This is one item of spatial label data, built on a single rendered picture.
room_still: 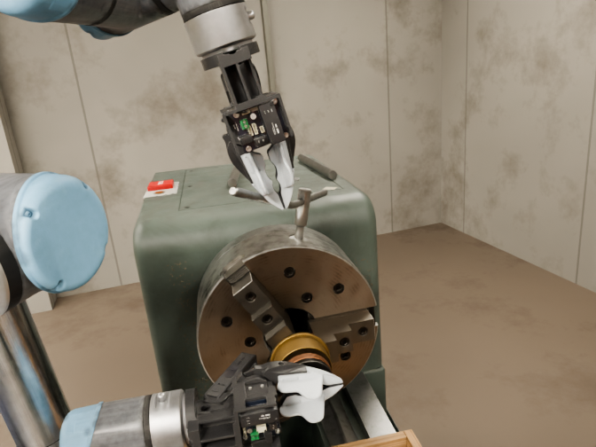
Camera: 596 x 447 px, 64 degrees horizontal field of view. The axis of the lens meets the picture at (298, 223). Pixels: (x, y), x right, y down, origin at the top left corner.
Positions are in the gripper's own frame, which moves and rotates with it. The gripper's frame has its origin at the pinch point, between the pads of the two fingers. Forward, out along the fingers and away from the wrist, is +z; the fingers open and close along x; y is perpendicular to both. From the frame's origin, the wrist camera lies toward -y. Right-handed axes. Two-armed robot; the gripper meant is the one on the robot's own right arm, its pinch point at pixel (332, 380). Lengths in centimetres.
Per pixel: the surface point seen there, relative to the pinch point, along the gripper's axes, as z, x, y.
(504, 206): 197, -72, -270
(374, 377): 15.4, -23.6, -30.3
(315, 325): 0.3, 1.8, -12.6
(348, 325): 5.4, 2.0, -10.6
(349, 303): 7.0, 3.5, -15.2
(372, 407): 11.3, -21.7, -18.8
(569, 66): 205, 29, -220
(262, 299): -8.0, 9.0, -10.9
